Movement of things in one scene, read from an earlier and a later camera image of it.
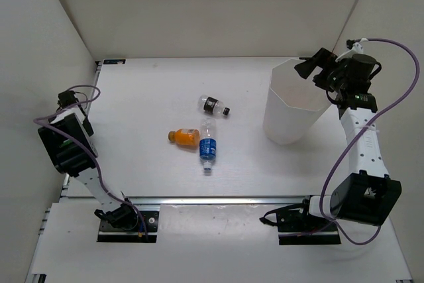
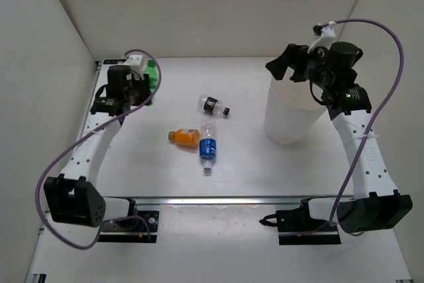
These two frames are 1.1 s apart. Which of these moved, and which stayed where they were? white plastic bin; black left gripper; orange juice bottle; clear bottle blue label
Moved: black left gripper
Stayed: orange juice bottle; clear bottle blue label; white plastic bin
